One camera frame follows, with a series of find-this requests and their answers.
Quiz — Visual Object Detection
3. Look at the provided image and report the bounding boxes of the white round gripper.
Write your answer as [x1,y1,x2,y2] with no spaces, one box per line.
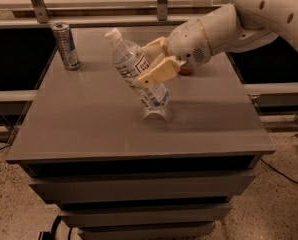
[135,20,212,89]

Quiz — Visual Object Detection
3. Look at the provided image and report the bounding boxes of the clear blue-labelled plastic bottle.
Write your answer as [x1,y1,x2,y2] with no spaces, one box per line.
[105,28,169,110]

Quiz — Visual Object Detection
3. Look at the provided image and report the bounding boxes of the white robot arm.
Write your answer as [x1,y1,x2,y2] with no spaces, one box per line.
[136,0,298,88]

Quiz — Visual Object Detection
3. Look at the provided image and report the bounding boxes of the red Coca-Cola can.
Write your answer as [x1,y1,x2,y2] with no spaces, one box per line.
[179,67,194,76]

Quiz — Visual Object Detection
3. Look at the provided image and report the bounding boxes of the silver blue energy drink can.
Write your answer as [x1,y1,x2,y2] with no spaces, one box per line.
[51,22,80,70]

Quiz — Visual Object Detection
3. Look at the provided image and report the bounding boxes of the grey drawer cabinet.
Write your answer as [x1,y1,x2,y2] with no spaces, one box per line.
[7,28,275,240]

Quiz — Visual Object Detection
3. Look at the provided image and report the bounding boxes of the metal railing frame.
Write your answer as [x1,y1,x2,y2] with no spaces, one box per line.
[0,0,225,28]

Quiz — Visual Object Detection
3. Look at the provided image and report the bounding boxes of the black floor cable right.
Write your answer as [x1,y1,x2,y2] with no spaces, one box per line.
[260,132,298,187]

